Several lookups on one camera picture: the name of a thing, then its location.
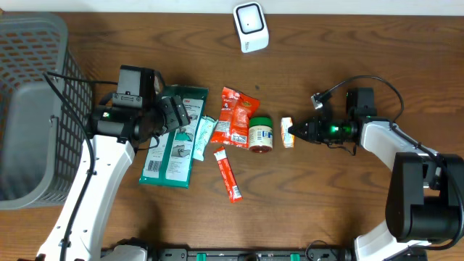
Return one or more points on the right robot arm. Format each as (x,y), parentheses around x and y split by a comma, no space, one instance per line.
(424,206)

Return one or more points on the green lid jar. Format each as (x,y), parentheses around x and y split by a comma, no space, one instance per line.
(260,135)

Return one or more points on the light green wipes pack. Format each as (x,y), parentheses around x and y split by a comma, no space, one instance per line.
(204,133)

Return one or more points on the white barcode scanner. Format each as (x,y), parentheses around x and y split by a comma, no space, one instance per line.
(251,27)

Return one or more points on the red stick sachet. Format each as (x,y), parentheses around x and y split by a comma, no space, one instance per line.
(232,188)

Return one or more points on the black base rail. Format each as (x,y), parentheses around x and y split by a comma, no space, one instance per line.
(313,253)

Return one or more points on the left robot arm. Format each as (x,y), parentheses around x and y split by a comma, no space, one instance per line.
(116,128)

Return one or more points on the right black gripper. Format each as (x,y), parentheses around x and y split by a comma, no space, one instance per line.
(314,129)

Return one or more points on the grey plastic mesh basket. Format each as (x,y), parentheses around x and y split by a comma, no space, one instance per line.
(41,143)

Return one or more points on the small orange box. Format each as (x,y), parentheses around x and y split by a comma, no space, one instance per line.
(287,138)

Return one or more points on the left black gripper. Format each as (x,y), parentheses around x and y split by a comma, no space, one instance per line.
(177,112)

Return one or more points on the red snack bag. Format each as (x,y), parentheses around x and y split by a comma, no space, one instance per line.
(232,127)

